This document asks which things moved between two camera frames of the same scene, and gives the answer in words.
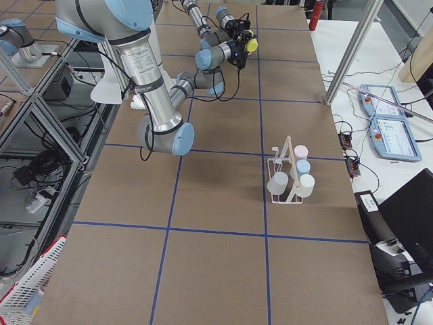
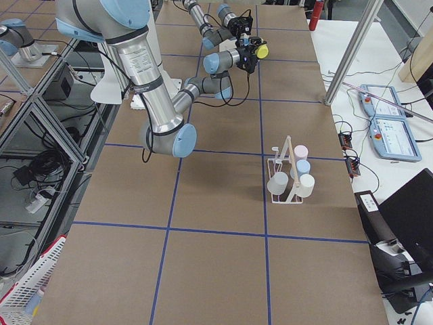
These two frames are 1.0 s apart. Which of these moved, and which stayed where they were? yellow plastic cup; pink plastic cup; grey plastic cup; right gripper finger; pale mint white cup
Moved: right gripper finger; yellow plastic cup
Stayed: grey plastic cup; pink plastic cup; pale mint white cup
